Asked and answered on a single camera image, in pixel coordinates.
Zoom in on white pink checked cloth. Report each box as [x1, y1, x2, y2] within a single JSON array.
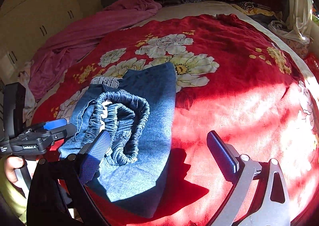
[[18, 61, 37, 124]]

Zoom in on cream wardrobe with handles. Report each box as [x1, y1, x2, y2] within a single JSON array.
[[1, 0, 83, 84]]

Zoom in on pink bedsheet pile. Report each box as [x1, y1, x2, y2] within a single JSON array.
[[29, 0, 162, 100]]

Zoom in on red floral blanket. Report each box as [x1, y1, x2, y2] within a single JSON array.
[[33, 14, 318, 225]]

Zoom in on left hand red nails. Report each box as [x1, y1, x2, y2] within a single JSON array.
[[4, 156, 24, 186]]

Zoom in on blue denim lace-trimmed pants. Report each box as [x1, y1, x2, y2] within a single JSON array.
[[59, 62, 176, 218]]

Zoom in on cream curtain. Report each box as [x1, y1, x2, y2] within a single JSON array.
[[268, 0, 313, 45]]

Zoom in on yellow-green sleeve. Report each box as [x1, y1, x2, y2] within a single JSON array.
[[1, 156, 27, 225]]

